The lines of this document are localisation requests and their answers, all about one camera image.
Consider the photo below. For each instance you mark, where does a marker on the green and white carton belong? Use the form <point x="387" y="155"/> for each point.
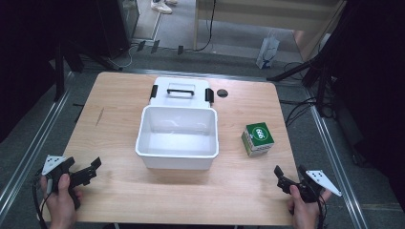
<point x="258" y="140"/>

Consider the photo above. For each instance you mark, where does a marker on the person's left hand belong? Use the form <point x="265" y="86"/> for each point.
<point x="60" y="206"/>

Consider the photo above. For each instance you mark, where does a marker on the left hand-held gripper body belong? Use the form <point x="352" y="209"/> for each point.
<point x="57" y="166"/>

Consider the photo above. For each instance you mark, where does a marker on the black cabinet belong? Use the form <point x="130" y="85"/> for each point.
<point x="117" y="25"/>

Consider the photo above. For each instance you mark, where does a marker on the light wooden furniture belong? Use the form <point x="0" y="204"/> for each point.
<point x="270" y="16"/>

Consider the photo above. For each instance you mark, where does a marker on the metal floor rail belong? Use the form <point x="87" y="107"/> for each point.
<point x="334" y="159"/>
<point x="35" y="149"/>

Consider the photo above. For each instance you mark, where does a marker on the person's right hand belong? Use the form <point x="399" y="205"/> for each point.
<point x="304" y="211"/>

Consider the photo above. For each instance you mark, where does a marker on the white plastic storage box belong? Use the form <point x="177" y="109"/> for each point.
<point x="178" y="140"/>

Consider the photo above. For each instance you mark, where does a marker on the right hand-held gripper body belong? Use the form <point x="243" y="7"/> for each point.
<point x="313" y="186"/>

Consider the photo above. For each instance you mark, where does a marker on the black metal stand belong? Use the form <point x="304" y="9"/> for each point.
<point x="59" y="70"/>

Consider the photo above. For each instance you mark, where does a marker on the white paper bag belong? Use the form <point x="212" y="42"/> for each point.
<point x="268" y="52"/>

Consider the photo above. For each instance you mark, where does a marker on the black tripod stand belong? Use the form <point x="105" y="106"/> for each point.
<point x="315" y="68"/>

